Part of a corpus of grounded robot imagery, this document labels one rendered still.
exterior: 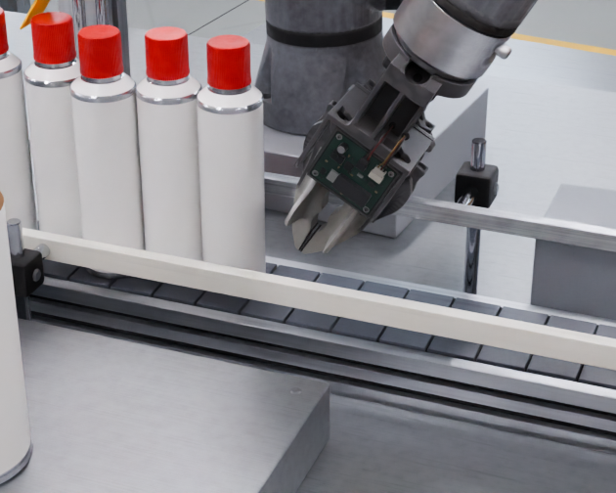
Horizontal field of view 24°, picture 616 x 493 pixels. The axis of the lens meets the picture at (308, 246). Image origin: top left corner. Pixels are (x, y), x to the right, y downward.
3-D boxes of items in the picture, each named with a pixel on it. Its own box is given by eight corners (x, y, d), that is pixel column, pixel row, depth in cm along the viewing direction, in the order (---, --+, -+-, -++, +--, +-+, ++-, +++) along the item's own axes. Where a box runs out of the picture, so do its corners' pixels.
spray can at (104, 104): (75, 276, 117) (54, 39, 108) (97, 246, 122) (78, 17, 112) (135, 283, 116) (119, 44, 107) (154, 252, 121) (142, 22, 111)
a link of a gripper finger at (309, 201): (245, 252, 108) (302, 165, 103) (275, 219, 113) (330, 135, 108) (279, 276, 108) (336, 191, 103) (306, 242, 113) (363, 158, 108)
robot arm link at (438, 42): (438, -46, 100) (533, 22, 100) (405, 5, 102) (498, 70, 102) (407, -15, 94) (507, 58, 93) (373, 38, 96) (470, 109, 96)
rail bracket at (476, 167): (431, 348, 117) (440, 165, 109) (456, 306, 123) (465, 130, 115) (470, 356, 116) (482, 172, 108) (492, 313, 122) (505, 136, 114)
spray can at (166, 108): (135, 276, 117) (119, 39, 108) (162, 247, 122) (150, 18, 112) (193, 287, 116) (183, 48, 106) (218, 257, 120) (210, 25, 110)
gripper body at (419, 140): (285, 170, 102) (368, 41, 95) (327, 125, 109) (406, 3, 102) (372, 233, 102) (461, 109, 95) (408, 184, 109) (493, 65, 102)
